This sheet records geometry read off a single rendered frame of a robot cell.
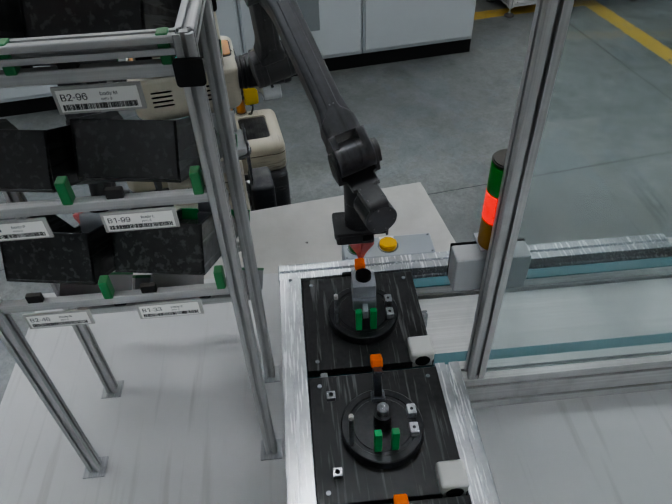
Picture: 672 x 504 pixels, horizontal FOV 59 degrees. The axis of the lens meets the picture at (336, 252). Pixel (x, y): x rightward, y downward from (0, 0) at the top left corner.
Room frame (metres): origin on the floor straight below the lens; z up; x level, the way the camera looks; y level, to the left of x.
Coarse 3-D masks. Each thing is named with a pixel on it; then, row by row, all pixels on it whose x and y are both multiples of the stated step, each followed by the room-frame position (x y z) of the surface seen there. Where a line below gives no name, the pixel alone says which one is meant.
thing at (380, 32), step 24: (384, 0) 3.89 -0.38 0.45; (408, 0) 3.93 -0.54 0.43; (432, 0) 3.96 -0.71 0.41; (456, 0) 4.00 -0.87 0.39; (384, 24) 3.89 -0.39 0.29; (408, 24) 3.93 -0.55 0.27; (432, 24) 3.96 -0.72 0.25; (456, 24) 4.00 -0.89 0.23; (384, 48) 3.91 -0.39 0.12; (408, 48) 3.96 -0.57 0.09; (432, 48) 4.00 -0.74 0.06; (456, 48) 4.04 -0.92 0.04
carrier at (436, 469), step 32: (320, 384) 0.63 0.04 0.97; (352, 384) 0.62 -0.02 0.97; (384, 384) 0.62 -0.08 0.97; (416, 384) 0.62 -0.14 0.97; (320, 416) 0.56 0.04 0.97; (352, 416) 0.49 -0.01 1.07; (384, 416) 0.52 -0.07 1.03; (416, 416) 0.54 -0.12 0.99; (448, 416) 0.55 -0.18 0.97; (320, 448) 0.50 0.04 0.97; (352, 448) 0.49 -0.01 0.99; (384, 448) 0.48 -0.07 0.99; (416, 448) 0.48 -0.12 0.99; (448, 448) 0.49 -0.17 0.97; (320, 480) 0.44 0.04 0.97; (352, 480) 0.44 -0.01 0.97; (384, 480) 0.44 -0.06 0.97; (416, 480) 0.44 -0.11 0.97; (448, 480) 0.43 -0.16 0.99
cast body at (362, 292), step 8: (352, 272) 0.80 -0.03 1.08; (360, 272) 0.79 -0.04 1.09; (368, 272) 0.79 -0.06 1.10; (352, 280) 0.78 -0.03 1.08; (360, 280) 0.77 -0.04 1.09; (368, 280) 0.77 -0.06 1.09; (352, 288) 0.77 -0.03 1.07; (360, 288) 0.76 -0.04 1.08; (368, 288) 0.76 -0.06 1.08; (352, 296) 0.77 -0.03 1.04; (360, 296) 0.76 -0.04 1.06; (368, 296) 0.76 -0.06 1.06; (360, 304) 0.75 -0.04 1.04; (368, 304) 0.75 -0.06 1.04
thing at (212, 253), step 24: (192, 216) 0.85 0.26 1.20; (120, 240) 0.62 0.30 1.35; (144, 240) 0.62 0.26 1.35; (168, 240) 0.61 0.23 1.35; (192, 240) 0.61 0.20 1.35; (216, 240) 0.66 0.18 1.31; (120, 264) 0.60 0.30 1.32; (144, 264) 0.60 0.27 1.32; (168, 264) 0.60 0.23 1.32; (192, 264) 0.59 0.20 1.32
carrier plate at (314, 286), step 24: (312, 288) 0.87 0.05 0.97; (336, 288) 0.87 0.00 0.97; (384, 288) 0.86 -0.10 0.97; (408, 288) 0.86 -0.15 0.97; (312, 312) 0.80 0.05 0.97; (408, 312) 0.79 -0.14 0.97; (312, 336) 0.74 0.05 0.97; (336, 336) 0.74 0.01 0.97; (408, 336) 0.73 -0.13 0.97; (312, 360) 0.68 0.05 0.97; (336, 360) 0.68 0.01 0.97; (360, 360) 0.68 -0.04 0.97; (384, 360) 0.67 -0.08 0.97; (408, 360) 0.67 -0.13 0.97; (432, 360) 0.67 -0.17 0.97
